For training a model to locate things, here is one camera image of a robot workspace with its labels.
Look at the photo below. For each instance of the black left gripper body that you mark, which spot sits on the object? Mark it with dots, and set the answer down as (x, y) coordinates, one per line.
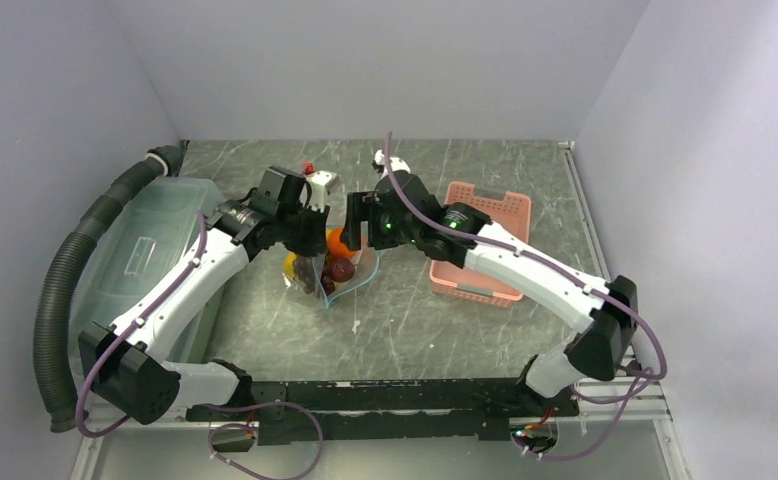
(302, 229)

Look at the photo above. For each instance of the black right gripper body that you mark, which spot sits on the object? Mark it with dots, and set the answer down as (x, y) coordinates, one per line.
(385, 232)

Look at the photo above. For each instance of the dark red grape bunch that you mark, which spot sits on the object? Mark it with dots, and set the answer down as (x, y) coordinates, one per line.
(311, 279)

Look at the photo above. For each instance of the orange fruit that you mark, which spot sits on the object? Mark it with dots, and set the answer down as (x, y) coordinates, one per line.
(337, 249)

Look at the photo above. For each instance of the clear zip top bag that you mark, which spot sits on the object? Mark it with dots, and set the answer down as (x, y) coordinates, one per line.
(367, 263)

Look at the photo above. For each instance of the dark red date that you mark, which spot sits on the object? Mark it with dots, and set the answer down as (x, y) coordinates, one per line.
(339, 270)

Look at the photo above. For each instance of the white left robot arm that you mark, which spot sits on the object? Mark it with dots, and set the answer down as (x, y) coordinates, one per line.
(127, 362)

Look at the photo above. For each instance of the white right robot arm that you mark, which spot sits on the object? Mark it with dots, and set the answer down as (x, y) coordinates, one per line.
(464, 232)

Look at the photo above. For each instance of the pink perforated plastic basket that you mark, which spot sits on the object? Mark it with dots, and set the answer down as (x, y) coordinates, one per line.
(483, 281)

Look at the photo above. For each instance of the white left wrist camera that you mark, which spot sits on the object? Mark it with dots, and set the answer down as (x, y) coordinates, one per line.
(320, 184)

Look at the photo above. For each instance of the aluminium frame rail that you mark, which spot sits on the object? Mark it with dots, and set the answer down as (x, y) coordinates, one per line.
(610, 338)

